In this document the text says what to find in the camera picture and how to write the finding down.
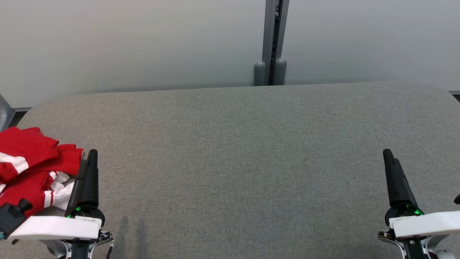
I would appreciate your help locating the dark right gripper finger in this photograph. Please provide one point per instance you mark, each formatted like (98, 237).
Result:
(406, 194)
(392, 180)

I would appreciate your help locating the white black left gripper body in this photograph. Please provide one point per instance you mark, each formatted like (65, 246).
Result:
(54, 227)

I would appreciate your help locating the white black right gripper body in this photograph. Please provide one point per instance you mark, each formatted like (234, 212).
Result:
(427, 223)

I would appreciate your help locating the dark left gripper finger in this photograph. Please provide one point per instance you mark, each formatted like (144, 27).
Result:
(78, 190)
(91, 180)

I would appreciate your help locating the red white numbered jersey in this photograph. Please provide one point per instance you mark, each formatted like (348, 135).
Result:
(28, 190)

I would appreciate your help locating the red shorts with white stripe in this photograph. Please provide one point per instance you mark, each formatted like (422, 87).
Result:
(32, 144)

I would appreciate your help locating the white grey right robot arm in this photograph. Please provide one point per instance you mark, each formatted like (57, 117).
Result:
(413, 248)

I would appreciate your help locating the grey metal shelf rack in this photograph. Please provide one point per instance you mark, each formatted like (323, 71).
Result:
(4, 113)

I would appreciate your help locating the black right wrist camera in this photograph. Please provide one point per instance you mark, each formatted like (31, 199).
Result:
(457, 199)

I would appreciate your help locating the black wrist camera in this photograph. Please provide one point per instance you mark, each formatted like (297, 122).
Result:
(457, 199)
(12, 216)

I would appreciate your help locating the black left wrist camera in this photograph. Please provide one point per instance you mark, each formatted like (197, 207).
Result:
(12, 216)

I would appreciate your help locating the grey partition post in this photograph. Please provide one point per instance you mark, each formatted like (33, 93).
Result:
(259, 73)
(280, 72)

